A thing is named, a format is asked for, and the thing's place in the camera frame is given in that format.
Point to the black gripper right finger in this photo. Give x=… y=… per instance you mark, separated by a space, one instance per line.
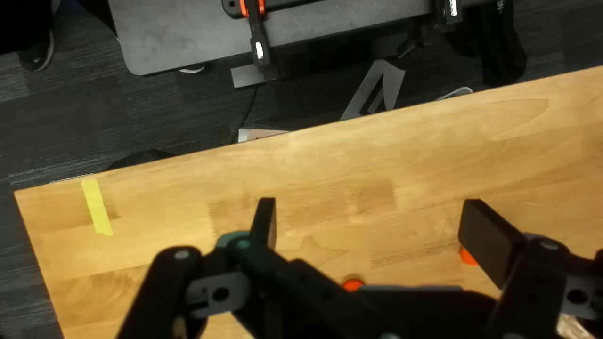
x=496 y=245

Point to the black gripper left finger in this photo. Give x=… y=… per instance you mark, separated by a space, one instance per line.
x=170 y=294

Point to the yellow tape strip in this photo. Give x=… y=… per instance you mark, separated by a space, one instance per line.
x=96 y=209

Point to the small white object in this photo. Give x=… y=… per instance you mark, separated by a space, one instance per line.
x=456 y=93

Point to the white paper sheet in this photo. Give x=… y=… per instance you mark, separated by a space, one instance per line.
x=260 y=134

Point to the black bag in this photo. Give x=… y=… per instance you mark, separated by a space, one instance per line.
x=501 y=44

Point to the grey flat plate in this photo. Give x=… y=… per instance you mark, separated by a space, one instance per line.
x=247 y=76

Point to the black shoe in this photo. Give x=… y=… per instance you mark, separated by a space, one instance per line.
x=38 y=53

